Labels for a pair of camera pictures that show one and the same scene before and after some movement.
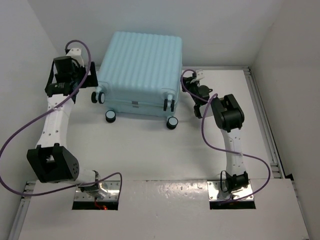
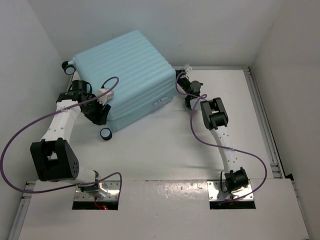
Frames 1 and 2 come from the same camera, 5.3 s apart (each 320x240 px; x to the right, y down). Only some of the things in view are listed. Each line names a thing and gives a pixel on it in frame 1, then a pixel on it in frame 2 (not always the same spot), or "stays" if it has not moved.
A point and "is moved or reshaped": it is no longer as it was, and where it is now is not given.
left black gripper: x=90 y=80 to x=95 y=118
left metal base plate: x=112 y=194 stays
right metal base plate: x=215 y=193 stays
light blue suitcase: x=142 y=75 is moved or reshaped
